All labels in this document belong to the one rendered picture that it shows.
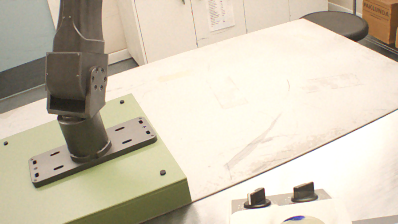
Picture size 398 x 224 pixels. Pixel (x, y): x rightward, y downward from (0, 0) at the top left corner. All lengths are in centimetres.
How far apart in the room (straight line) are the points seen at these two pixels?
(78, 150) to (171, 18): 226
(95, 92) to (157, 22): 224
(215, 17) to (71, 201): 248
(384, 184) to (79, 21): 47
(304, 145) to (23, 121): 58
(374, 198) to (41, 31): 292
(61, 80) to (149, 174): 17
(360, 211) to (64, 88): 42
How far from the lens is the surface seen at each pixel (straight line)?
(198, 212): 54
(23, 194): 60
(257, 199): 46
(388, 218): 53
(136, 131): 61
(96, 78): 54
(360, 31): 177
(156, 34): 278
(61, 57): 55
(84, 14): 54
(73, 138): 57
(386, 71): 86
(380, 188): 57
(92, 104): 54
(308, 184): 47
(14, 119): 91
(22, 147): 70
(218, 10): 292
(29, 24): 320
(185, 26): 284
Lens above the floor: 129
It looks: 32 degrees down
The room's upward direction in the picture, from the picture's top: 9 degrees counter-clockwise
